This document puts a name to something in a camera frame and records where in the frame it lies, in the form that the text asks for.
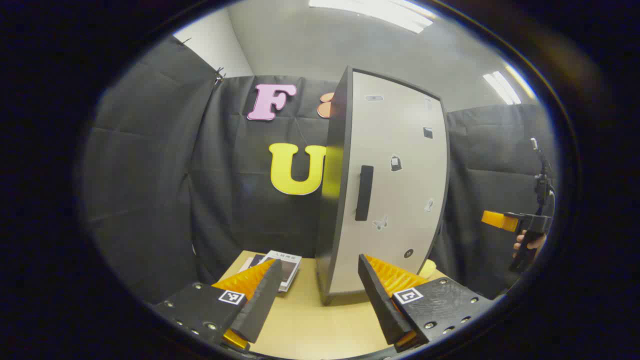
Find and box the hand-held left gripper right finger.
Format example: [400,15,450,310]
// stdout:
[357,253,493,352]

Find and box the dark book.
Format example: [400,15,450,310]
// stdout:
[239,253,267,274]

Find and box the black cabinet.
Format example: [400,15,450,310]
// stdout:
[315,65,451,307]

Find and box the small ceiling light panel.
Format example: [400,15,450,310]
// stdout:
[482,64,537,106]

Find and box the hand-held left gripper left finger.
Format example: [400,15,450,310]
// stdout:
[152,258,284,351]

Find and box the black backdrop cloth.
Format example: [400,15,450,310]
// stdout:
[82,35,558,306]

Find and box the white magazine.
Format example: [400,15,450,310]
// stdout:
[260,250,302,293]

